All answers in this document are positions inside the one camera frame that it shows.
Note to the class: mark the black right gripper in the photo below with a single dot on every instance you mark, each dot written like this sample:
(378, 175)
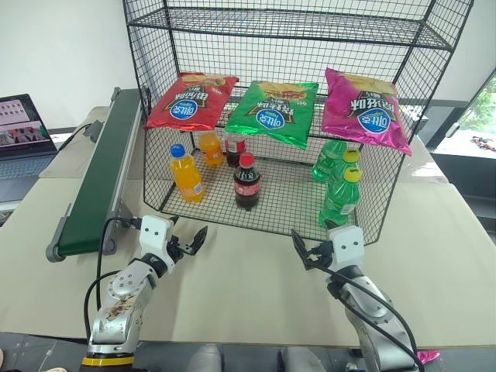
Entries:
(319, 255)

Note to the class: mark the cola bottle red label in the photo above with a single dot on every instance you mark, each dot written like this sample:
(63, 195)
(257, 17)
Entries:
(233, 145)

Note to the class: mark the grey rounded shape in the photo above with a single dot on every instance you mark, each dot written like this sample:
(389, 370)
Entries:
(205, 358)

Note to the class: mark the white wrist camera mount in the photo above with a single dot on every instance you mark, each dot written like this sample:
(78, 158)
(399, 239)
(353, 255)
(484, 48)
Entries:
(155, 232)
(348, 244)

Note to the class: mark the cola bottle red cap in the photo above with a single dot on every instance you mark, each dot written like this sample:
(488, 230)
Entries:
(247, 188)

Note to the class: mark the green potato chip bag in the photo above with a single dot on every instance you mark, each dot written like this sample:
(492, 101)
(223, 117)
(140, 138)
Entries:
(271, 116)

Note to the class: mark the green conveyor belt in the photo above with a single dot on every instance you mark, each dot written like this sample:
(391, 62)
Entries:
(98, 174)

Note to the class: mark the magenta potato chip bag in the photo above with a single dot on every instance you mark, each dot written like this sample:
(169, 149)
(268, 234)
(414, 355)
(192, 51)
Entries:
(364, 112)

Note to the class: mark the green soda bottle yellow cap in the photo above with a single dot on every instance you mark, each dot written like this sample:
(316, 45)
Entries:
(351, 156)
(341, 197)

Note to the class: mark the small pink snack bag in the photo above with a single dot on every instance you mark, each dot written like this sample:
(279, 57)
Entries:
(428, 355)

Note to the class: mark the orange soda bottle blue cap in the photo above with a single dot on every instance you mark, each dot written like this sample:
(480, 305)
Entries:
(188, 180)

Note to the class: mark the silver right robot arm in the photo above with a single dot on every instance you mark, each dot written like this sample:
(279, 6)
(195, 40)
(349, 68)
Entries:
(372, 310)

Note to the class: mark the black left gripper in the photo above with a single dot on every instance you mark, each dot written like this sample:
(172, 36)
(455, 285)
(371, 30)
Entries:
(179, 248)

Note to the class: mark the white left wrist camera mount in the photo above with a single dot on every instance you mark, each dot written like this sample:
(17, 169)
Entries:
(155, 232)

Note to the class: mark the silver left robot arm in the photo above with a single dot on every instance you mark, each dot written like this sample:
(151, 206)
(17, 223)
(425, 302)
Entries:
(120, 306)

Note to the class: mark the red potato chip bag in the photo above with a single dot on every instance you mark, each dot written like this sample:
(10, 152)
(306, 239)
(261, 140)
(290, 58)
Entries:
(190, 104)

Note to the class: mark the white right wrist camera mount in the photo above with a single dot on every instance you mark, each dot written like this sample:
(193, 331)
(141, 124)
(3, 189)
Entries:
(348, 244)

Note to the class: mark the open laptop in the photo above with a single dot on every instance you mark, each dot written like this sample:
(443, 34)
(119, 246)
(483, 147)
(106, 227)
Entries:
(21, 128)

